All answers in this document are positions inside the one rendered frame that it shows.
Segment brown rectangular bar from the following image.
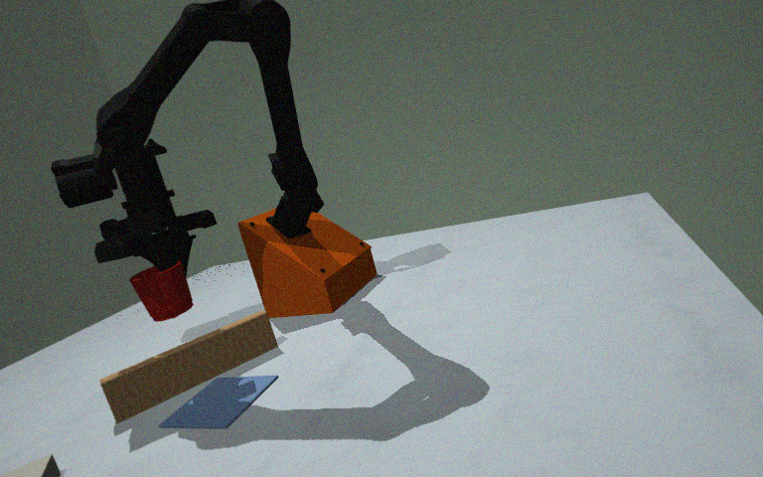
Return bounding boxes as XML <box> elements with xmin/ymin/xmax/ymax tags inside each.
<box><xmin>100</xmin><ymin>310</ymin><xmax>278</xmax><ymax>424</ymax></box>

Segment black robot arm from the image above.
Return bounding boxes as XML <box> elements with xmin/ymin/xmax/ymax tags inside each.
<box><xmin>52</xmin><ymin>0</ymin><xmax>324</xmax><ymax>239</ymax></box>

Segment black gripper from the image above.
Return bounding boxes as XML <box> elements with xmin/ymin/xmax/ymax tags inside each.
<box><xmin>95</xmin><ymin>185</ymin><xmax>217</xmax><ymax>276</ymax></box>

